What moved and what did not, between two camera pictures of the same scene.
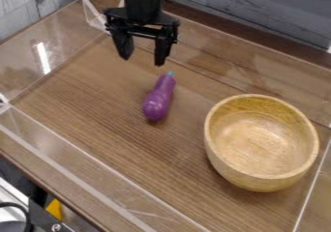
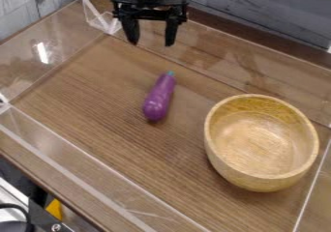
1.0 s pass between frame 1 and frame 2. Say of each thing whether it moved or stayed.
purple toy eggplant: stayed
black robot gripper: moved
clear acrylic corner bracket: stayed
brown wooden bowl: stayed
